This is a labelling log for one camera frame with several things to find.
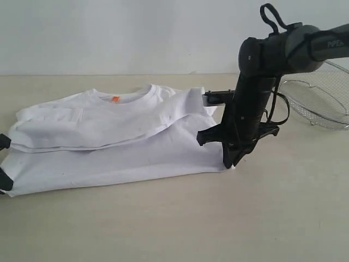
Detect metal wire mesh basket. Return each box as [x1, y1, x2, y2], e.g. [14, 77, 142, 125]
[279, 61, 348, 131]

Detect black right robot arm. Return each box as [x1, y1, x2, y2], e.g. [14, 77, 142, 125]
[197, 23, 348, 169]

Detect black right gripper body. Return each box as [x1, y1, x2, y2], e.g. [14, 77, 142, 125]
[218, 95, 280, 164]

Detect white t-shirt red print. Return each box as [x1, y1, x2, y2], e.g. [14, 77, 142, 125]
[1, 85, 225, 197]

